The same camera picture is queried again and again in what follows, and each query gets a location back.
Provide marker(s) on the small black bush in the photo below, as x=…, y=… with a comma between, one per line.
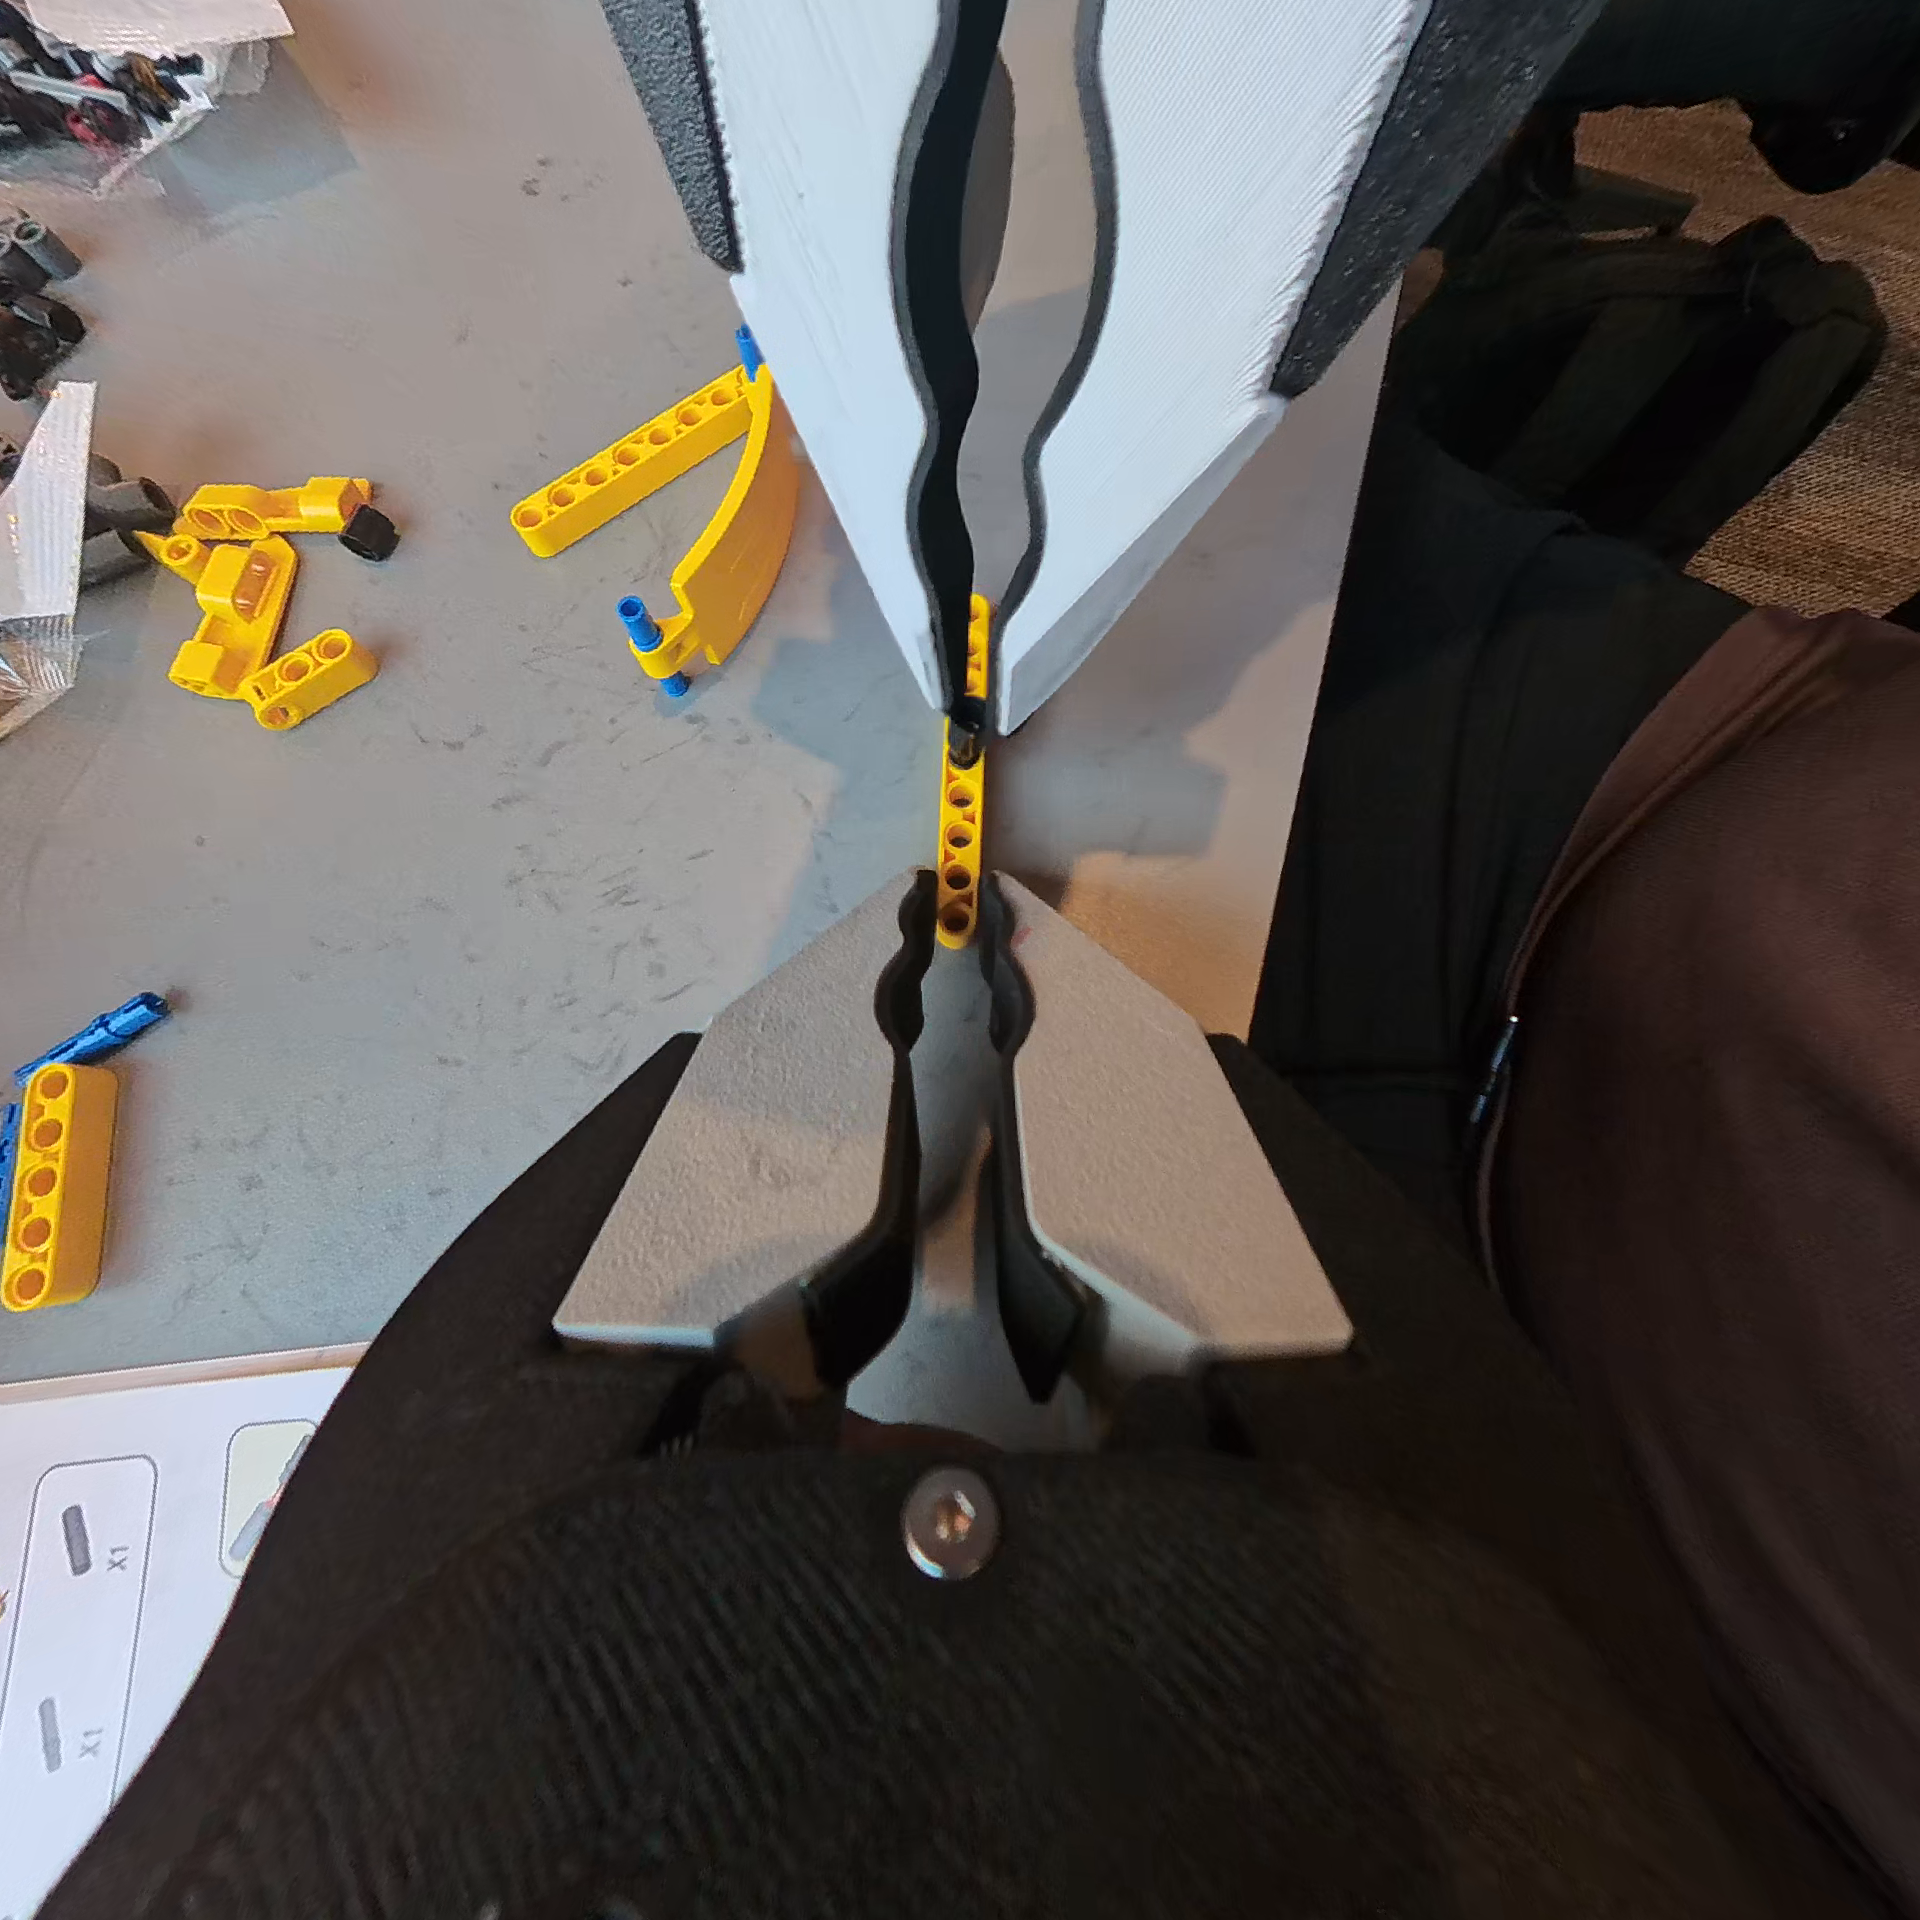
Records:
x=368, y=532

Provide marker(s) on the clear bag black parts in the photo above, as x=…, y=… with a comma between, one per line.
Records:
x=120, y=75

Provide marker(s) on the white instruction booklet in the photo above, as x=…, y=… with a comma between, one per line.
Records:
x=149, y=1574

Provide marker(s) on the black connector pin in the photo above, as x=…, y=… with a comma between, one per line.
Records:
x=967, y=723

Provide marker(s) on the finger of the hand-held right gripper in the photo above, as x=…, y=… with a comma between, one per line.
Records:
x=1200, y=300
x=826, y=300

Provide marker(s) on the person's torso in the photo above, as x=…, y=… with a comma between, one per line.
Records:
x=1724, y=1124

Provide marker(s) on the dark grey connector pieces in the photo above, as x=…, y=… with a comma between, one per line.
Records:
x=112, y=509

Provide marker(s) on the grey desk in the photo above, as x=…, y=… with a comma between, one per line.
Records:
x=524, y=900

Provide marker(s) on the long yellow holed beam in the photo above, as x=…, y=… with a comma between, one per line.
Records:
x=960, y=840
x=645, y=458

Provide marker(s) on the yellow curved panel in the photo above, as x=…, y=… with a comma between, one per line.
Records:
x=744, y=555

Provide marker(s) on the small yellow three-hole beam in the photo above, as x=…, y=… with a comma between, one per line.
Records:
x=316, y=677

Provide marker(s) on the loose black connector pieces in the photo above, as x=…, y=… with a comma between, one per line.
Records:
x=37, y=300

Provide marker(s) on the short thick yellow beam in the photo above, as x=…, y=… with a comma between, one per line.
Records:
x=54, y=1185

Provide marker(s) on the yellow slanted brick piece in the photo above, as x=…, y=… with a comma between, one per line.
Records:
x=271, y=509

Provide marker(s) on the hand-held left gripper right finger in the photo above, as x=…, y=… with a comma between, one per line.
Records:
x=1170, y=1185

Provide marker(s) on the clear bag yellow connectors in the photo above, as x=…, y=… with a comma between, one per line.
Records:
x=37, y=523

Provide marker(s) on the dark backpack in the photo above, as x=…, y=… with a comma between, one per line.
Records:
x=1650, y=345

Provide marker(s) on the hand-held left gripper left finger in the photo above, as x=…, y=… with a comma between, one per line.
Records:
x=734, y=1170

